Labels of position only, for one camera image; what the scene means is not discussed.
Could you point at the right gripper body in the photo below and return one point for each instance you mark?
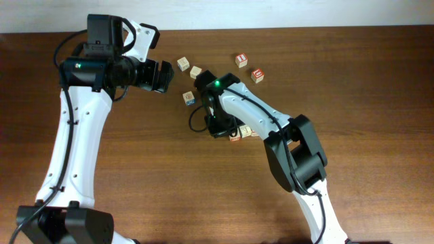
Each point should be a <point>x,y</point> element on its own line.
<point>220,129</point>

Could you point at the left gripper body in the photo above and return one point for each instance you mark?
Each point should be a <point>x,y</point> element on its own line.
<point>145,74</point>

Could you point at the wooden block red side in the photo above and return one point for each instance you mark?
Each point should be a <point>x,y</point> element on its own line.
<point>234,138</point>

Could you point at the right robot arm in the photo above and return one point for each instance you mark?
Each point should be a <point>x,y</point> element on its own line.
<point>296,157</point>

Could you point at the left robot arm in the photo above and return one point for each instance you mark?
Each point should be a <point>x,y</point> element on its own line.
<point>114,56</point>

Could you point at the wooden block letter K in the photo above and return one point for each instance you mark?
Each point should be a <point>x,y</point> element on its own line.
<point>183,64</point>

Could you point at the plain wooden picture block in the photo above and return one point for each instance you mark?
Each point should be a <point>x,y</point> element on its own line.
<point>195,71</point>

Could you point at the wooden block blue side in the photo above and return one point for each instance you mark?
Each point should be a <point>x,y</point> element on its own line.
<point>189,98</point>

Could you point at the red letter U block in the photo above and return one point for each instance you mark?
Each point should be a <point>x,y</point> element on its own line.
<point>257,75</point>

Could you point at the red letter I block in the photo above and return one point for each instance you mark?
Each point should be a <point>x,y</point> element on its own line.
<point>241,60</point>

